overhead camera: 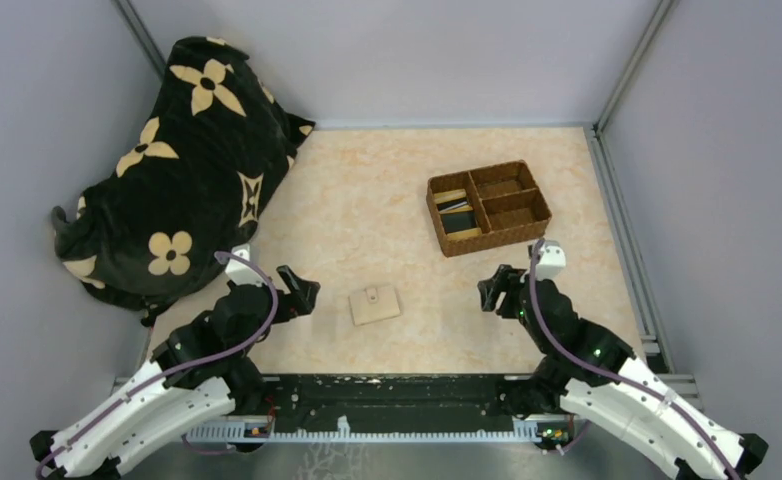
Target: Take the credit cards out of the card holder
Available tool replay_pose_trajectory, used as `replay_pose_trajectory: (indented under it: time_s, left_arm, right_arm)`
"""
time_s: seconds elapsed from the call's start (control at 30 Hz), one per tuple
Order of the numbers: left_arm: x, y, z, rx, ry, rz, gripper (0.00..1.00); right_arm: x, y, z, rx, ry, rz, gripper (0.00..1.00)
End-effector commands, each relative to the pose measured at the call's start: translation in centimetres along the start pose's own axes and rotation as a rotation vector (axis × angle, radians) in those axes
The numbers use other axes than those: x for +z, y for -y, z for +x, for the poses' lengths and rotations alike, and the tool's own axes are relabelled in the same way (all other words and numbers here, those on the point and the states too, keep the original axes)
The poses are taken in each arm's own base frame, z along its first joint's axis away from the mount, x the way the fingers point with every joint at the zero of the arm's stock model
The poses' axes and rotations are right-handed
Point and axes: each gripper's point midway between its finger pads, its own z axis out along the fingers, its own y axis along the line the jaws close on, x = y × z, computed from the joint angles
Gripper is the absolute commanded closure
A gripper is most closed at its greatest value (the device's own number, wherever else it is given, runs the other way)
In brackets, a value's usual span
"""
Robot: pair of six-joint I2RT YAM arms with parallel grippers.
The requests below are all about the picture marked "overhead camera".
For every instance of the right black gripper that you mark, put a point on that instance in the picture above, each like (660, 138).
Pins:
(503, 291)

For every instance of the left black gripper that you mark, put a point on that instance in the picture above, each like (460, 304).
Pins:
(289, 291)

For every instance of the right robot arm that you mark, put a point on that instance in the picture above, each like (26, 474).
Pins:
(588, 371)

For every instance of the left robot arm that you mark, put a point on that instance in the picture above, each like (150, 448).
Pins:
(201, 371)

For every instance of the cards in basket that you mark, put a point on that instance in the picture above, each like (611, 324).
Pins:
(456, 214)

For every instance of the brown woven divided basket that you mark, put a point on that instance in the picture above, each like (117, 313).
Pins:
(508, 203)

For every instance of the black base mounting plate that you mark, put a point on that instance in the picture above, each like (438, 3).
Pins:
(440, 405)

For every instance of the black floral blanket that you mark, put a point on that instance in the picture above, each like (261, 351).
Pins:
(208, 160)

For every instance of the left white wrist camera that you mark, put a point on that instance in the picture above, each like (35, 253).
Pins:
(237, 270)

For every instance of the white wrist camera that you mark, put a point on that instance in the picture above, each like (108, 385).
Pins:
(237, 270)
(550, 259)

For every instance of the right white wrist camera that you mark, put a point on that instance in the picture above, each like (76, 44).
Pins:
(550, 259)

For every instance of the aluminium frame rail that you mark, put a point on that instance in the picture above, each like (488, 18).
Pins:
(647, 315)

